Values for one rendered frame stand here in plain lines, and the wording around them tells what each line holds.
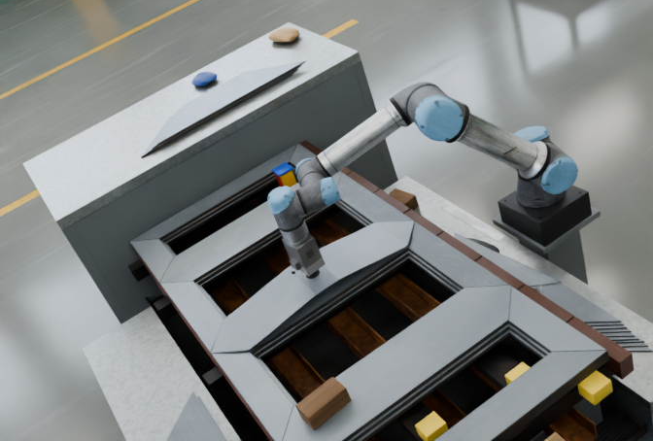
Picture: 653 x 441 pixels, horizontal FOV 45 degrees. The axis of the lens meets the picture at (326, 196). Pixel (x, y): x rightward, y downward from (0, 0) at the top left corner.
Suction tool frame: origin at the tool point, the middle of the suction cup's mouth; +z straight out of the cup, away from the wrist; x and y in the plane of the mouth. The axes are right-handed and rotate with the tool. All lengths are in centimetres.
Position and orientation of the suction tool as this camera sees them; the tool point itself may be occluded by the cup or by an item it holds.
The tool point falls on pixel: (314, 276)
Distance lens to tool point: 236.7
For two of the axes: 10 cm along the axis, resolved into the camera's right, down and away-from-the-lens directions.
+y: 5.7, 3.1, -7.6
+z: 3.0, 7.8, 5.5
